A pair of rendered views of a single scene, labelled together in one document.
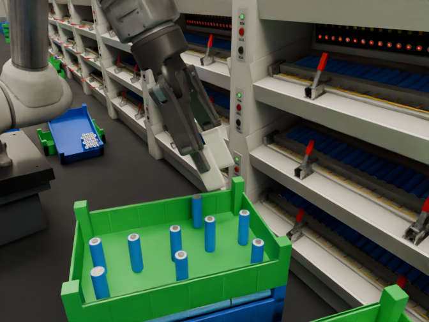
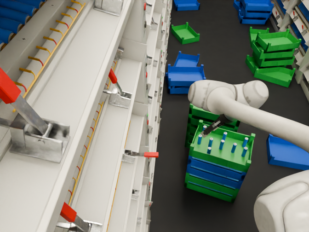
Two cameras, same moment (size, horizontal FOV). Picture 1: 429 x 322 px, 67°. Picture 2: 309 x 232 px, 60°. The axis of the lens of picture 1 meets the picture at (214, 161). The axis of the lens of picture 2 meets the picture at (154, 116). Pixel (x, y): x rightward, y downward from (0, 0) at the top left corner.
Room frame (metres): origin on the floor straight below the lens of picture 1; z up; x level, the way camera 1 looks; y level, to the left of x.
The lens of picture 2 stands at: (1.32, 0.33, 1.47)
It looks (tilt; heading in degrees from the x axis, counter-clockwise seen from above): 45 degrees down; 218
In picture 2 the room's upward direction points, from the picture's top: straight up
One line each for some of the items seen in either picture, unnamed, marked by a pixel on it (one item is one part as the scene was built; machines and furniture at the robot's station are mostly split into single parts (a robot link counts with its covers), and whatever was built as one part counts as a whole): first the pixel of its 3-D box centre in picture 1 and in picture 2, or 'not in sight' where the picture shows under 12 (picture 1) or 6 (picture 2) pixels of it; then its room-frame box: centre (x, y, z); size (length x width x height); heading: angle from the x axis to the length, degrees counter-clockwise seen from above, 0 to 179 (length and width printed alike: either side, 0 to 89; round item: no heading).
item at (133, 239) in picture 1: (135, 252); (233, 147); (0.38, 0.12, 0.36); 0.02 x 0.02 x 0.06
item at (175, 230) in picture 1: (175, 243); (221, 144); (0.40, 0.06, 0.36); 0.02 x 0.02 x 0.06
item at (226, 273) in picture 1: (174, 240); (221, 144); (0.40, 0.06, 0.36); 0.30 x 0.20 x 0.08; 107
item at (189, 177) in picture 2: not in sight; (214, 170); (0.40, 0.06, 0.12); 0.30 x 0.20 x 0.08; 107
